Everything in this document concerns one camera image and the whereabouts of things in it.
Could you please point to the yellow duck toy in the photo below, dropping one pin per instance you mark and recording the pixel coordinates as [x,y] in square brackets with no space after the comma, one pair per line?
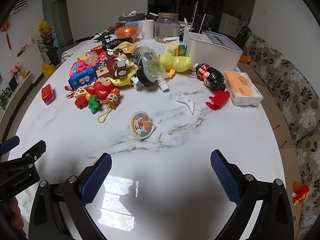
[177,63]

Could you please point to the pink doll toy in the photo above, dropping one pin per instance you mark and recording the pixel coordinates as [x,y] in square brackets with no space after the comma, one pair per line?
[80,68]

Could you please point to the yellow potty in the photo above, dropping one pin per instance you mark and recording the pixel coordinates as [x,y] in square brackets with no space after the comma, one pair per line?
[47,69]

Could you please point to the green trailing plant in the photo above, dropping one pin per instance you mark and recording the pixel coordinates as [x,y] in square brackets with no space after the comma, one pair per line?
[5,97]

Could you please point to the clear plastic bag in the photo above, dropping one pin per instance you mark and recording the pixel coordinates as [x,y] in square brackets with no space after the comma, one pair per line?
[92,57]

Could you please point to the black toy lizard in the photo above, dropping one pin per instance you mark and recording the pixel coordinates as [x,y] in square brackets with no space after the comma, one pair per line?
[117,42]

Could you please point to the green flower toy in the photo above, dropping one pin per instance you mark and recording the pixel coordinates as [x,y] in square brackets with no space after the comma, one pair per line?
[95,105]

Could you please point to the blue wipes pack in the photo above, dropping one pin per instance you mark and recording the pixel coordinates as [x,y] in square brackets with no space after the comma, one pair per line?
[83,78]

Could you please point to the pink artificial flowers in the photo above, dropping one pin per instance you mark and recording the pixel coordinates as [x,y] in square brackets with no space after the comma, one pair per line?
[16,69]

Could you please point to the orange red plush toy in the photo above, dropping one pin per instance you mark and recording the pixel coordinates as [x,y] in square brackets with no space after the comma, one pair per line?
[301,192]

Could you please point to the glass jar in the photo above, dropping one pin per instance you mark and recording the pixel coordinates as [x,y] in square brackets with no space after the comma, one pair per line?
[167,27]

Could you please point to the brown snack bag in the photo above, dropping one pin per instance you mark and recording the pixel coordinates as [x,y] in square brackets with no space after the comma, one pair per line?
[117,65]

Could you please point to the white radiator cover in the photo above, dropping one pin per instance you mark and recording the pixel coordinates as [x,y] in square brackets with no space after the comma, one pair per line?
[30,60]

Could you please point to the yellow green carton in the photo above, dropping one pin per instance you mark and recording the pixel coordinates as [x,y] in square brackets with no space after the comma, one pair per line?
[177,50]

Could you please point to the person's left hand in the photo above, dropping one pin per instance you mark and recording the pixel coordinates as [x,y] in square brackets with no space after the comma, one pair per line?
[15,217]

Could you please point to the small black screen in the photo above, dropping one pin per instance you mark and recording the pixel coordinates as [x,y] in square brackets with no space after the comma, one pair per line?
[13,82]

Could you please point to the floral sofa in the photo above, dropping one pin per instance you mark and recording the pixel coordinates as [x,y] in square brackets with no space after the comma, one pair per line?
[287,85]

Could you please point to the black haired red doll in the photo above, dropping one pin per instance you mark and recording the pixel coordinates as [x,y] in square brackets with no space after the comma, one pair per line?
[212,77]

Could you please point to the orange bagged item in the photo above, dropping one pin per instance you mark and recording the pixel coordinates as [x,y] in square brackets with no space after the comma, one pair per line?
[127,32]

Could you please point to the small yellow snack bag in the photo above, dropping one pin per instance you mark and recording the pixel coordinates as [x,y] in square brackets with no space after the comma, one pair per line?
[126,47]

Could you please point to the black picture frame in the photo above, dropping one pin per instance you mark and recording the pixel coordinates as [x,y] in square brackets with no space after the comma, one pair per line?
[200,17]

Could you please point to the cheese wedge toy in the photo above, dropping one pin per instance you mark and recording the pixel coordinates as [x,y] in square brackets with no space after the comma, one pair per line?
[80,92]

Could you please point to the red monkey toy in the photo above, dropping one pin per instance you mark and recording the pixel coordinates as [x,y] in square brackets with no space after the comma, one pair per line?
[100,86]

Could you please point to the black white tube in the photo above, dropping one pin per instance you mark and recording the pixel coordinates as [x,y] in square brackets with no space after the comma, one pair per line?
[140,78]

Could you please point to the white wall vent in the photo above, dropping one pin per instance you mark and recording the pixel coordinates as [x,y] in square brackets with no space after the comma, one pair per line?
[20,2]

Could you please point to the orange white tissue pack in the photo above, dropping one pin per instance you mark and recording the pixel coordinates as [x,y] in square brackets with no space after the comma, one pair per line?
[242,85]

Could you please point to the grey interior door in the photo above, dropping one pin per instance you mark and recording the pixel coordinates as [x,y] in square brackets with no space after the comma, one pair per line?
[62,22]

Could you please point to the black dragon toy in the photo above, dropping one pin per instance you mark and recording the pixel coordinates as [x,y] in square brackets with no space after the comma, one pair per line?
[102,37]

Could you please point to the white toilet paper roll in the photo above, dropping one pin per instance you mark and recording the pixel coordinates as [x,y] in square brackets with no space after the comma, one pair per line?
[146,30]

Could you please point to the round white orange jelly cup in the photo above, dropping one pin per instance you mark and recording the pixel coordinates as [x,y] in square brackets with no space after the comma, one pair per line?
[141,126]

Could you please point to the grey tissue box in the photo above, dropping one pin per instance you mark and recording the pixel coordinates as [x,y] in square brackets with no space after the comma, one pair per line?
[131,17]

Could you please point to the red lidded box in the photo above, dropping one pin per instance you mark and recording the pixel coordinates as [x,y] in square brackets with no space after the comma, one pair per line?
[47,93]

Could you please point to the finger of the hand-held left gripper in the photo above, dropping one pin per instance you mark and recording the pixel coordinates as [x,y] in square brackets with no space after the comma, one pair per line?
[11,142]
[32,153]

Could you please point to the potted yellow flowers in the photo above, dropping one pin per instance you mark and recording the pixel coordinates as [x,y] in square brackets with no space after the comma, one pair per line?
[47,37]

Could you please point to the brown lumpy item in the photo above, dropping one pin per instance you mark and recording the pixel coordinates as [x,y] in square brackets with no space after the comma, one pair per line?
[117,26]

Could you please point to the crumpled clear wrapper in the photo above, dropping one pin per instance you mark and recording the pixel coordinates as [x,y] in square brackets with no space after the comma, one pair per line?
[188,101]

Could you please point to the red knot wall ornament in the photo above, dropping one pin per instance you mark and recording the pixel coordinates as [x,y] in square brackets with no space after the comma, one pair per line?
[6,30]

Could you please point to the red plastic toy hand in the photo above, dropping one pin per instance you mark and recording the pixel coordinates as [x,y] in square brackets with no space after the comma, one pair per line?
[218,100]

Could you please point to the small red toy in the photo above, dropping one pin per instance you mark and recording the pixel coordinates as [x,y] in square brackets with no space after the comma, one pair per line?
[80,103]

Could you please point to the red clip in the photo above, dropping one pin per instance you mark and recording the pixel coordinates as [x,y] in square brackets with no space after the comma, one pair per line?
[68,93]

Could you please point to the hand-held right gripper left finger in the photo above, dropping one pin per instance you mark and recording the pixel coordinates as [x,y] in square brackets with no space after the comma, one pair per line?
[96,181]

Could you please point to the black green bag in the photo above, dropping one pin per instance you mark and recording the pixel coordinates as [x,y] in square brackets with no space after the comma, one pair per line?
[243,32]

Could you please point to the white storage box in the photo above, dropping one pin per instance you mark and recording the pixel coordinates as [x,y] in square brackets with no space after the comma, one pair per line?
[212,52]

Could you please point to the clear spout pouch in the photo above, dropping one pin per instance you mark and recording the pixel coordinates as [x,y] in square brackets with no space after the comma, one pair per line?
[151,65]

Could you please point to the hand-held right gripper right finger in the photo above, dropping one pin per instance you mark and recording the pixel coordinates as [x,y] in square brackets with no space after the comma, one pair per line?
[225,178]

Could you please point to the folded white towel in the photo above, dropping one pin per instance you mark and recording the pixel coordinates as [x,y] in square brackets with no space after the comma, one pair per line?
[72,51]

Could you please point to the small orange toy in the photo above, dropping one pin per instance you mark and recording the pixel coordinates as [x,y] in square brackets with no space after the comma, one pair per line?
[244,59]

